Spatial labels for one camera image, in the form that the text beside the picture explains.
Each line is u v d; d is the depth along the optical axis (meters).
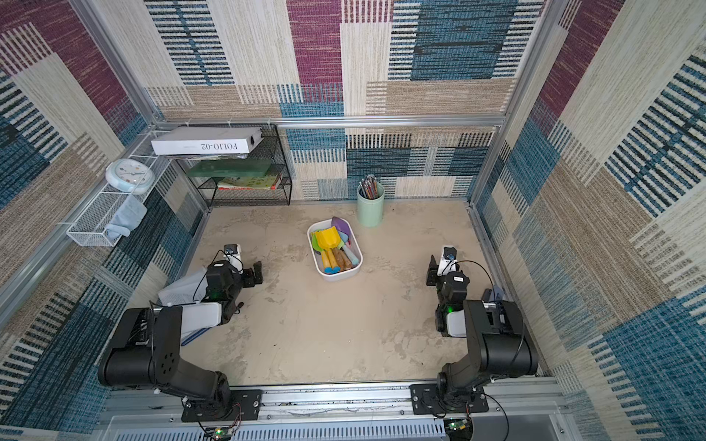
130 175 0.75
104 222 0.70
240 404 0.73
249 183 0.99
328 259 0.96
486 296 0.92
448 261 0.77
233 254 0.81
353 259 0.94
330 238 1.03
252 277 0.86
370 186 1.03
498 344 0.45
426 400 0.73
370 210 1.08
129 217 0.69
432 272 0.82
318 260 0.96
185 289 0.96
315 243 1.01
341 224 1.05
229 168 0.95
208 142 0.79
